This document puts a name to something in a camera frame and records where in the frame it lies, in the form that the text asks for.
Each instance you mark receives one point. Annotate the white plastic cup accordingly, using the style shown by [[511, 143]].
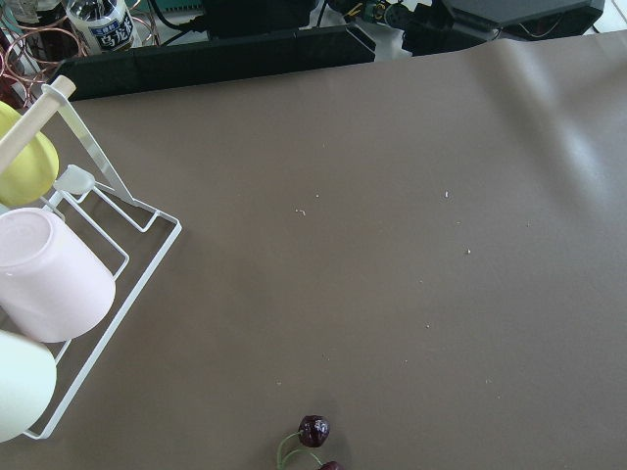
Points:
[[28, 381]]

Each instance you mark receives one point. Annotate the white wire cup rack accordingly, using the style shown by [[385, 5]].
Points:
[[128, 235]]

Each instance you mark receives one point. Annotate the pink plastic cup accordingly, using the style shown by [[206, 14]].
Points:
[[53, 287]]

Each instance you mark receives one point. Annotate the black box behind table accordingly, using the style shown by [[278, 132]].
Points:
[[163, 67]]

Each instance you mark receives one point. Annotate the copper wire rack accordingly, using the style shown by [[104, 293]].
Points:
[[36, 37]]

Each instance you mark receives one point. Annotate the tea bottle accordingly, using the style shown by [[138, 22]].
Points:
[[103, 26]]

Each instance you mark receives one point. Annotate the dark red cherry pair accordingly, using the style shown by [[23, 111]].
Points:
[[312, 432]]

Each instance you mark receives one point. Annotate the yellow plastic cup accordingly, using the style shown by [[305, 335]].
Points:
[[32, 172]]

